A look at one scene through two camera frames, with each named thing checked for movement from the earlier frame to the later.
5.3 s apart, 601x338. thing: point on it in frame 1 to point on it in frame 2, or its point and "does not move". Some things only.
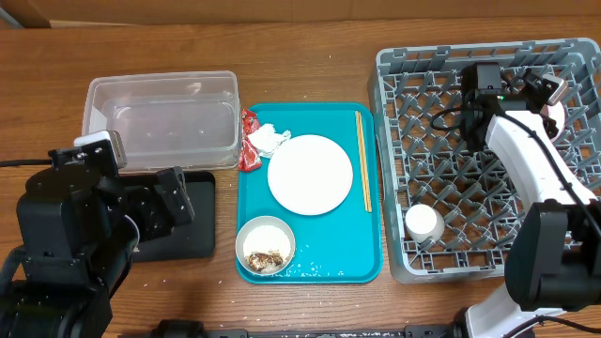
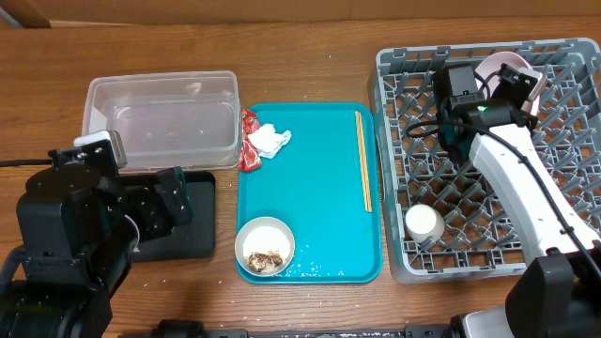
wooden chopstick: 365,165 does not move
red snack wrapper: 249,157 does not move
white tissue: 266,140 does not move
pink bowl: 556,112 to 490,64
